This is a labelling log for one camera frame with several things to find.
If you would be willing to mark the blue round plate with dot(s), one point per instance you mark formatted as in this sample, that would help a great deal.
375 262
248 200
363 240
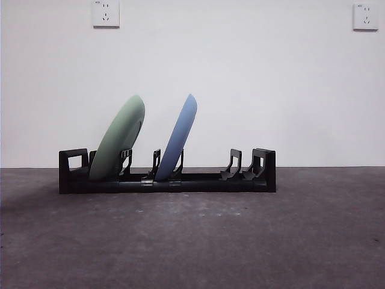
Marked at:
177 141

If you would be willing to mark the green round plate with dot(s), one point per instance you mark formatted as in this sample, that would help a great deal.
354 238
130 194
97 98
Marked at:
120 141

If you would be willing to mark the black plastic plate rack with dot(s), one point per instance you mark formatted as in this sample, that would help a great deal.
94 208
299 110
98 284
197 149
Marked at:
210 185

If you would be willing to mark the white wall socket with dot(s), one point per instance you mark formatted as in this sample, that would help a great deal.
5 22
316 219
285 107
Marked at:
365 17
106 14

